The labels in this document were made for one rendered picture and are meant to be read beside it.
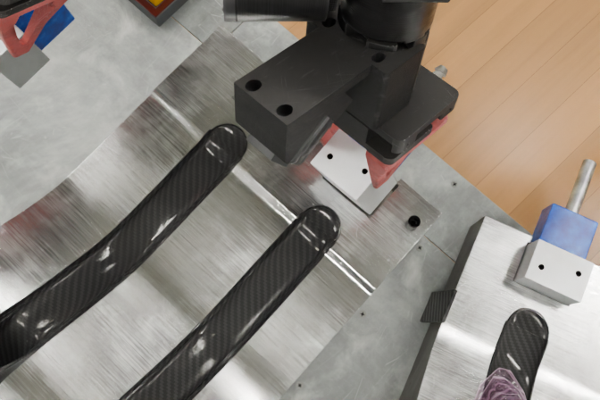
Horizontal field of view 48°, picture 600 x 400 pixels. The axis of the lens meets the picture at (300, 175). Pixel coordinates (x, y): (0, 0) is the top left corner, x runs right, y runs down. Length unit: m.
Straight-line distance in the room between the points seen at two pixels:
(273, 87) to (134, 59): 0.37
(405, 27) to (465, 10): 0.36
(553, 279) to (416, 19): 0.29
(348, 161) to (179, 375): 0.21
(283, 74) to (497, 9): 0.42
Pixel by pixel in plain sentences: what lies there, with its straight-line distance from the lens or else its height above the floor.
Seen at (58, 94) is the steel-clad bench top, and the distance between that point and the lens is 0.74.
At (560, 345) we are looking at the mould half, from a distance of 0.63.
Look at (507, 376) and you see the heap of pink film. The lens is 0.61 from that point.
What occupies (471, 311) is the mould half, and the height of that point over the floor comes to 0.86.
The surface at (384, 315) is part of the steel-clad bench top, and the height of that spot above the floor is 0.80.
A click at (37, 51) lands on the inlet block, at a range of 0.61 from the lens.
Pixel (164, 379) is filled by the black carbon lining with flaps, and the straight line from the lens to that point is 0.56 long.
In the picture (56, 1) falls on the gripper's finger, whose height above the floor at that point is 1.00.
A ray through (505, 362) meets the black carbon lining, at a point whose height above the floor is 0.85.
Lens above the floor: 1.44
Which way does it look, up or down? 75 degrees down
